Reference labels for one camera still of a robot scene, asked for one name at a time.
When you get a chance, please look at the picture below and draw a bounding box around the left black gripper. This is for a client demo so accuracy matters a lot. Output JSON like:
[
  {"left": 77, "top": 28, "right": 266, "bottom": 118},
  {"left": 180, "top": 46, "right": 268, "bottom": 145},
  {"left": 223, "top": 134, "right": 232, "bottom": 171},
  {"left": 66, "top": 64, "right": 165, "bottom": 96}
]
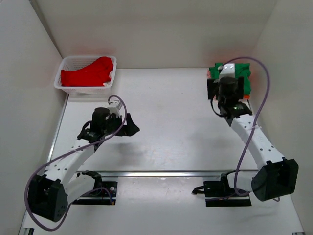
[{"left": 104, "top": 112, "right": 140, "bottom": 135}]

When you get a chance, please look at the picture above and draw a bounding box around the green t shirt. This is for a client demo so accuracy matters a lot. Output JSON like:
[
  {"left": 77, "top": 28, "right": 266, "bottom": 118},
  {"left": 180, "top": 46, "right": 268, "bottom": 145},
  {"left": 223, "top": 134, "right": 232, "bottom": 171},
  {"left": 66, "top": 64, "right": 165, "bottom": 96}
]
[{"left": 207, "top": 62, "right": 251, "bottom": 99}]

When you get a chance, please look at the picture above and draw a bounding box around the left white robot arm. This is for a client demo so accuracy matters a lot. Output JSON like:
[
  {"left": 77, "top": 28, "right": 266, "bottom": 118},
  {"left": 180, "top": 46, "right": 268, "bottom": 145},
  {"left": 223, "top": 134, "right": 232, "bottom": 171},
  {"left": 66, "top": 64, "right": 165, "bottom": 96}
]
[{"left": 24, "top": 107, "right": 140, "bottom": 222}]

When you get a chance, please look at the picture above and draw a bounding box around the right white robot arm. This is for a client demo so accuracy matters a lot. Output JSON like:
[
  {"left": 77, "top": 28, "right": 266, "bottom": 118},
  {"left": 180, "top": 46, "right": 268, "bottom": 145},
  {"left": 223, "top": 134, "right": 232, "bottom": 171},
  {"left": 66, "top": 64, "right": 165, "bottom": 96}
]
[{"left": 207, "top": 77, "right": 299, "bottom": 201}]

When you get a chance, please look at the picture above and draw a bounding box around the red t shirt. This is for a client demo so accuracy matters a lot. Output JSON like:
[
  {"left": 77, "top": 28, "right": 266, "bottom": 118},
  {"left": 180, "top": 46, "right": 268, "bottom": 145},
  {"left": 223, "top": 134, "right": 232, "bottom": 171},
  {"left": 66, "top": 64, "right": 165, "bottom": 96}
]
[{"left": 61, "top": 56, "right": 114, "bottom": 87}]

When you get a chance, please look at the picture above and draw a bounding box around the white plastic basket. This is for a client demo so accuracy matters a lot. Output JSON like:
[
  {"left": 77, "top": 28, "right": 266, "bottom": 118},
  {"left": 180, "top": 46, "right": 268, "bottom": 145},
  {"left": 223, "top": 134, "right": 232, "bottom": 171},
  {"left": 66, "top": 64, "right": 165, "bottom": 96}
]
[{"left": 54, "top": 55, "right": 117, "bottom": 94}]

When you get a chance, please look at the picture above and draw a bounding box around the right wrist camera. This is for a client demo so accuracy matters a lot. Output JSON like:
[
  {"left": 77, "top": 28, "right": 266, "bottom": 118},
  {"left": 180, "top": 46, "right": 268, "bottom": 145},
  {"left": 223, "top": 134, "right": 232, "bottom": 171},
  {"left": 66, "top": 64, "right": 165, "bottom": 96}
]
[{"left": 218, "top": 63, "right": 235, "bottom": 79}]

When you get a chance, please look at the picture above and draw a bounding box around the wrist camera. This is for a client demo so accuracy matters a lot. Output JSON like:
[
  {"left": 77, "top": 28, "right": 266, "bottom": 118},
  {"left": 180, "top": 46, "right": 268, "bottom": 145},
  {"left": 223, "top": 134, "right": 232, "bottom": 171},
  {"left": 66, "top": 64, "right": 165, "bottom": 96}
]
[
  {"left": 107, "top": 100, "right": 123, "bottom": 117},
  {"left": 218, "top": 63, "right": 235, "bottom": 79}
]

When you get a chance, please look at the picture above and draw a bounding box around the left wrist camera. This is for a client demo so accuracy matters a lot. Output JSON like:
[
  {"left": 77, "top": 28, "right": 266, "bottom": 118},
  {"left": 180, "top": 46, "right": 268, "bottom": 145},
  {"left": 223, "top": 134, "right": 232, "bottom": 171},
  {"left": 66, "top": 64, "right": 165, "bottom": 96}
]
[{"left": 107, "top": 100, "right": 123, "bottom": 117}]

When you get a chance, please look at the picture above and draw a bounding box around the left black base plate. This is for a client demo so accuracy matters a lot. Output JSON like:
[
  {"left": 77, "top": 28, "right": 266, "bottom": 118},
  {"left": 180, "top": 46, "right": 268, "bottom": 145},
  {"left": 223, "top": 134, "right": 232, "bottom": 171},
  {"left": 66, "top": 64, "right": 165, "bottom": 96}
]
[{"left": 73, "top": 180, "right": 118, "bottom": 206}]

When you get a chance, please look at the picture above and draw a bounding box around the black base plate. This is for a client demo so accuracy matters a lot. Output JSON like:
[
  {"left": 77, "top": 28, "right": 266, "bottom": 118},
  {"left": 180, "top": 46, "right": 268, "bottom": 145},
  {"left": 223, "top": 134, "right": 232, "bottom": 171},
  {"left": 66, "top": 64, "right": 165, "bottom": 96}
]
[
  {"left": 73, "top": 180, "right": 118, "bottom": 206},
  {"left": 192, "top": 177, "right": 252, "bottom": 207}
]

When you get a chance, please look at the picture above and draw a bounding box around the aluminium rail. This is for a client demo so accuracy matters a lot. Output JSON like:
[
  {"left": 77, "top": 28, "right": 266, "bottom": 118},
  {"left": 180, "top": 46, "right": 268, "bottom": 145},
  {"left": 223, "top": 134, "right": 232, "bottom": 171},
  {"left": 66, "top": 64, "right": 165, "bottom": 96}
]
[{"left": 75, "top": 169, "right": 260, "bottom": 178}]

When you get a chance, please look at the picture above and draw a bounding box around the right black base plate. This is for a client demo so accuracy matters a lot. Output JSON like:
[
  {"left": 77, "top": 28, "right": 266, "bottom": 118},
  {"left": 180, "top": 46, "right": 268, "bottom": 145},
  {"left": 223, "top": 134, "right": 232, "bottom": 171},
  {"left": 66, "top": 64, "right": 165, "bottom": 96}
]
[{"left": 192, "top": 177, "right": 252, "bottom": 207}]

